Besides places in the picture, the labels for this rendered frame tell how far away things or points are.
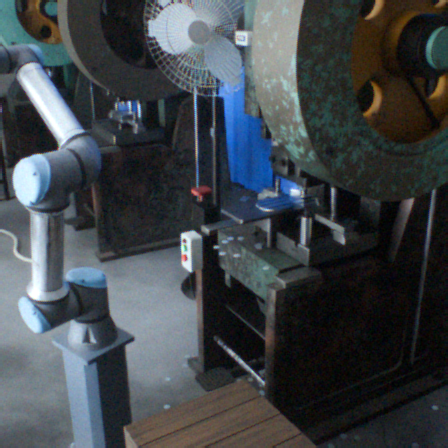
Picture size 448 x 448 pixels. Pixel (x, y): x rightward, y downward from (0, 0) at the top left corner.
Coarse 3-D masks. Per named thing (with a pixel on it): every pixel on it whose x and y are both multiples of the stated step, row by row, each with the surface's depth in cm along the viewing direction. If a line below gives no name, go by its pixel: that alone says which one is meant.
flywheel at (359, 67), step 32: (384, 0) 147; (416, 0) 152; (384, 32) 150; (416, 32) 143; (352, 64) 148; (384, 64) 154; (416, 64) 145; (384, 96) 157; (416, 96) 163; (384, 128) 161; (416, 128) 168
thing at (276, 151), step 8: (272, 136) 200; (272, 152) 199; (280, 152) 195; (272, 160) 198; (280, 160) 193; (288, 160) 192; (272, 168) 200; (280, 168) 196; (288, 168) 193; (296, 168) 194
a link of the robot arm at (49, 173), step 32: (32, 160) 144; (64, 160) 148; (32, 192) 143; (64, 192) 149; (32, 224) 153; (32, 256) 159; (32, 288) 164; (64, 288) 166; (32, 320) 165; (64, 320) 169
